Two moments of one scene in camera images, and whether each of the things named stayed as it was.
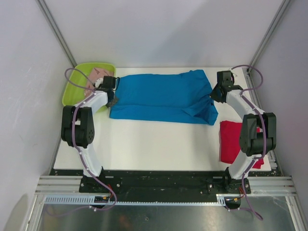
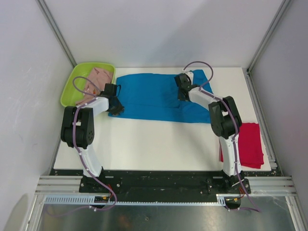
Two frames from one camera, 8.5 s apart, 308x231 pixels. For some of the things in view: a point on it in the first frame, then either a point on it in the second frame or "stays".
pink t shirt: (95, 73) stays
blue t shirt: (180, 96) stays
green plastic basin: (78, 80) stays
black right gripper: (214, 96) -> (180, 98)
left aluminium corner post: (55, 30) stays
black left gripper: (110, 104) -> (120, 109)
